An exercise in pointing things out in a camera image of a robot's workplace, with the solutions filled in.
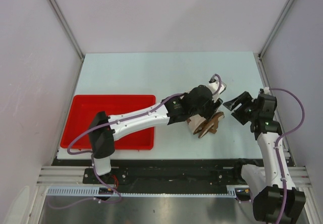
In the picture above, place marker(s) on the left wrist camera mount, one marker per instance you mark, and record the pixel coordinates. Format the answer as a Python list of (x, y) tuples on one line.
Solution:
[(216, 88)]

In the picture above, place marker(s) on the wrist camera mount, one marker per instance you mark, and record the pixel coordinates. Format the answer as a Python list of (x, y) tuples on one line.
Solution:
[(216, 88), (265, 90)]

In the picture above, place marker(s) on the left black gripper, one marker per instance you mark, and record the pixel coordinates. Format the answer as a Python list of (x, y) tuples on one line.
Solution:
[(212, 107)]

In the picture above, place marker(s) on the left aluminium corner post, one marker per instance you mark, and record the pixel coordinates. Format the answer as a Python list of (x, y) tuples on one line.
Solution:
[(66, 28)]

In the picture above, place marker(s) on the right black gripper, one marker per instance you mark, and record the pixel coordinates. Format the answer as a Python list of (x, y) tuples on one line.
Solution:
[(244, 97)]

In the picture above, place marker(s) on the red plastic tray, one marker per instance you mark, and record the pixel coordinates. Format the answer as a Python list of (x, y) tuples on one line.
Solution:
[(85, 107)]

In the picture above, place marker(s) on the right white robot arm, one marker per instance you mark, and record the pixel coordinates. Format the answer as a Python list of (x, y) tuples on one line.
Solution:
[(275, 198)]

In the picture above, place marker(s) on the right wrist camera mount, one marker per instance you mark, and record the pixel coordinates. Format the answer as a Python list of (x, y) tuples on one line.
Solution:
[(265, 90)]

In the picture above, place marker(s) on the brown bra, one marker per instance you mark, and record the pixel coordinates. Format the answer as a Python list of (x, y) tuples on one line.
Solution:
[(210, 127)]

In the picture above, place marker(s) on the aluminium corner post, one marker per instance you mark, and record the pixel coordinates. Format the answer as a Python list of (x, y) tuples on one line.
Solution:
[(276, 27), (66, 28)]

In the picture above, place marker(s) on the white slotted cable duct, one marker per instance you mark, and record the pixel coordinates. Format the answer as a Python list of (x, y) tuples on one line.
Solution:
[(98, 191)]

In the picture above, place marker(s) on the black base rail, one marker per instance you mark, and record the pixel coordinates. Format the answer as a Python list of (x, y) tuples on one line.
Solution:
[(212, 171)]

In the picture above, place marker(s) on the beige mesh laundry bag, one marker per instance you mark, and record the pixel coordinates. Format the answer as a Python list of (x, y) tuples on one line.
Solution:
[(195, 123)]

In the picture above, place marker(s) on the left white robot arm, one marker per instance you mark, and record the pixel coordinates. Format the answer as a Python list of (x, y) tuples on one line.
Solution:
[(105, 130)]

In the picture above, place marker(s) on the right aluminium corner post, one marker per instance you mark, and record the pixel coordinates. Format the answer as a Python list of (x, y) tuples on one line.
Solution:
[(276, 27)]

